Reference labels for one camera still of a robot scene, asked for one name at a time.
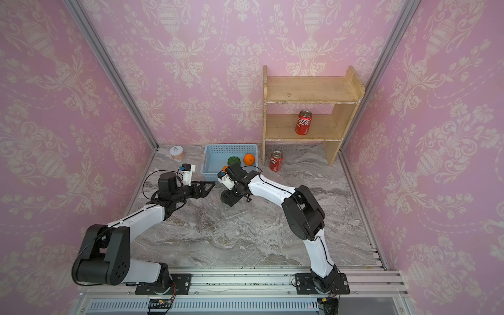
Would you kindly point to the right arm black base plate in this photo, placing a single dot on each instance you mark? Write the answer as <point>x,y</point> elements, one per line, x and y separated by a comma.
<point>310,284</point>

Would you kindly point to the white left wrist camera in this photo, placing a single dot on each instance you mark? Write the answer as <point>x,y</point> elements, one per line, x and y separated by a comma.
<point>187,171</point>

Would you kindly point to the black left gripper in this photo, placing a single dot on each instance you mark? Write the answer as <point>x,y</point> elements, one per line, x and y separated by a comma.
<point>203,193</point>

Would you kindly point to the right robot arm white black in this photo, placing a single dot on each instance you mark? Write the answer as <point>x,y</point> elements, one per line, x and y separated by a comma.
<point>303,213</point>

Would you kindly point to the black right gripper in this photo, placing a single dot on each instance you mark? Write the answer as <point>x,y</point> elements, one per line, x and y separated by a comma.
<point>231,199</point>

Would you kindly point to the red cola can on table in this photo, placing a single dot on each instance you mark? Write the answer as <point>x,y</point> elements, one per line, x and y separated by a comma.
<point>276,159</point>

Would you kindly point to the white round tape roll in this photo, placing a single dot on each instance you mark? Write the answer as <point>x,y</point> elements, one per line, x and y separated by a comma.
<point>177,153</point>

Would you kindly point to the aluminium rail front frame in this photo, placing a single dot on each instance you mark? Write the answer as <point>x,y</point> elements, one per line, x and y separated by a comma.
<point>253,290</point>

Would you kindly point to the light blue plastic basket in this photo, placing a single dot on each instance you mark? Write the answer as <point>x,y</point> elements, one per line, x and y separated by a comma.
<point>216,156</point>

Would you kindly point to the red cola can on shelf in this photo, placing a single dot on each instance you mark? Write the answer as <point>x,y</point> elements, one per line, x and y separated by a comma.
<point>303,122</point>

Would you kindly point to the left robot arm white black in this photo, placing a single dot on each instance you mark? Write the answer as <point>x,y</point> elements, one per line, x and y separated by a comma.
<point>105,258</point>

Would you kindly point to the wooden two-tier shelf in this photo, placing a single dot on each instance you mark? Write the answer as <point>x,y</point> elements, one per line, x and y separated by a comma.
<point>332,100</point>

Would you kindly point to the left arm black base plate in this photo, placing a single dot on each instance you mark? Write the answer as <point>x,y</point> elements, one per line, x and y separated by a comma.
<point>174,284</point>

